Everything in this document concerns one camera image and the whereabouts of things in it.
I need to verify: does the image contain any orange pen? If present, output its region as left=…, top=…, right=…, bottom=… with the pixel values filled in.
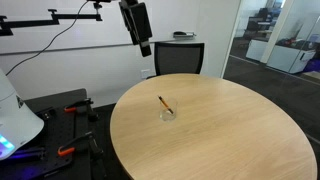
left=158, top=96, right=174, bottom=114

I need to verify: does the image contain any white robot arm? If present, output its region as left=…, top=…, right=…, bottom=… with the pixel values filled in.
left=0, top=69, right=44, bottom=160

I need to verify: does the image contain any black perforated robot base table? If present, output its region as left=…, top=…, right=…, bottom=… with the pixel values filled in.
left=0, top=89, right=107, bottom=180

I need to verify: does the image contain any clear drinking glass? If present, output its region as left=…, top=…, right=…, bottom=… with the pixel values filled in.
left=159, top=97, right=178, bottom=121

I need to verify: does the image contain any black mesh office chair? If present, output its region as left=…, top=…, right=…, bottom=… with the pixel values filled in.
left=149, top=42, right=205, bottom=78

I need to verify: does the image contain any whiteboard eraser on tray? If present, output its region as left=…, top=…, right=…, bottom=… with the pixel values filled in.
left=173, top=31, right=196, bottom=38

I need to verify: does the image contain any round wooden table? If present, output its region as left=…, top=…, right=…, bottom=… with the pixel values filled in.
left=110, top=74, right=318, bottom=180

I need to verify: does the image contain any white office desk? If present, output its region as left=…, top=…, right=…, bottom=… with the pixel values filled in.
left=246, top=38, right=316, bottom=74

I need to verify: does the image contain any white wall outlet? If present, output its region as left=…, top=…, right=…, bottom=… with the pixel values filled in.
left=141, top=69, right=150, bottom=79

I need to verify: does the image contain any orange handled clamp rear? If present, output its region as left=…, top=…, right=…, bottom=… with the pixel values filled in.
left=64, top=98, right=99, bottom=122

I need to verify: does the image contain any orange handled clamp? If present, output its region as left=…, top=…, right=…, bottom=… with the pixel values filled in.
left=64, top=98, right=99, bottom=122
left=57, top=131, right=104, bottom=157

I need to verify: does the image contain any black camera on mount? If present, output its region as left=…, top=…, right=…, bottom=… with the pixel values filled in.
left=119, top=0, right=152, bottom=57

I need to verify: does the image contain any orange handled clamp front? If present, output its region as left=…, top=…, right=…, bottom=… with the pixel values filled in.
left=57, top=131, right=104, bottom=157

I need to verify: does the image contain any black cable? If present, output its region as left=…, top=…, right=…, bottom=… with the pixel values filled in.
left=5, top=0, right=90, bottom=77

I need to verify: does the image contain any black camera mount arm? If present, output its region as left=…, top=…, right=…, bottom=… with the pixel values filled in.
left=0, top=1, right=102, bottom=36

